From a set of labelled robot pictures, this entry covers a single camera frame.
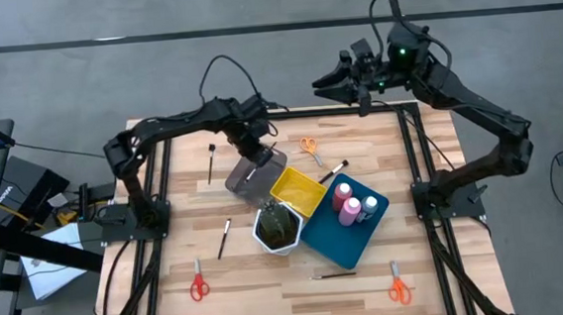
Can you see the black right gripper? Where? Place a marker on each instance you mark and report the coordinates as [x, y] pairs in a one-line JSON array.
[[375, 77]]

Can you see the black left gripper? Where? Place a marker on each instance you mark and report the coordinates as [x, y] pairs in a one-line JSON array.
[[250, 142]]

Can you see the black paintbrush silver ferrule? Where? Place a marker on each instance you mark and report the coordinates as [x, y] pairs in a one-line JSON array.
[[224, 238], [250, 175]]

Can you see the orange scissors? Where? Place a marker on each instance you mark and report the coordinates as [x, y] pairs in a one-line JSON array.
[[395, 274], [313, 153]]

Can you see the black foam brush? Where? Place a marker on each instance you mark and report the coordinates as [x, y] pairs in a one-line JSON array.
[[211, 148]]

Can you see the brown-bristle paintbrush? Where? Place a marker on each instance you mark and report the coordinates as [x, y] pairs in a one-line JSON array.
[[332, 173]]

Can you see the dark pink paint bottle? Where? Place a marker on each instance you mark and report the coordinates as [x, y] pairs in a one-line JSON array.
[[342, 195]]

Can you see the light pink paint bottle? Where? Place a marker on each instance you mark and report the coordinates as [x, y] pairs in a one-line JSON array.
[[349, 212]]

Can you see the red scissors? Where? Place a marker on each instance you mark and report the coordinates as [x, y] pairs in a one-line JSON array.
[[198, 275]]

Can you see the thin white-tipped paintbrush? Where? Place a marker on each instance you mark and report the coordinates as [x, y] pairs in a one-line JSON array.
[[334, 275]]

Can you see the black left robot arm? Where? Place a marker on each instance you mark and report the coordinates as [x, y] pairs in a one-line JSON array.
[[170, 123]]

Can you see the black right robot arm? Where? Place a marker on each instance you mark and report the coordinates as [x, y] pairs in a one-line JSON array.
[[471, 99]]

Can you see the grey translucent plastic basket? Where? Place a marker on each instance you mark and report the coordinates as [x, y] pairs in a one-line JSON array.
[[244, 190]]

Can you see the yellow plastic basket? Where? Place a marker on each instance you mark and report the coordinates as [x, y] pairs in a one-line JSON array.
[[296, 193]]

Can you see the green cactus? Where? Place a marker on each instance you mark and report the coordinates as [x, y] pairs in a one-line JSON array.
[[276, 222]]

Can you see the white hexagonal plant pot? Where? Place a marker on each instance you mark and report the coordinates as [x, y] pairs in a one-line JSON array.
[[280, 251]]

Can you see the teal tray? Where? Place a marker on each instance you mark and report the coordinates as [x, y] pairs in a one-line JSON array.
[[337, 243]]

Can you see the black control box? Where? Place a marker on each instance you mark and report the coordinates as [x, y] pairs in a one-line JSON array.
[[100, 192]]

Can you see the black equipment case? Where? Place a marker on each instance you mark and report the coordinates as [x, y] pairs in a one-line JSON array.
[[34, 179]]

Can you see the black stand beam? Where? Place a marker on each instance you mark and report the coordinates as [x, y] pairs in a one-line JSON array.
[[44, 248]]

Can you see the white paper sheet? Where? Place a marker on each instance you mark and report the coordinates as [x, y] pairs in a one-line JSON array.
[[51, 280]]

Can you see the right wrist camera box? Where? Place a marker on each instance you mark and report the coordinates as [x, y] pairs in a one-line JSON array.
[[362, 50]]

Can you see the black aluminium table frame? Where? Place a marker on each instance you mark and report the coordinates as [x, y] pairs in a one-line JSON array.
[[283, 115]]

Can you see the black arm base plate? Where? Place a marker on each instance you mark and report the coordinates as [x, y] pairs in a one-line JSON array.
[[464, 206], [112, 229]]

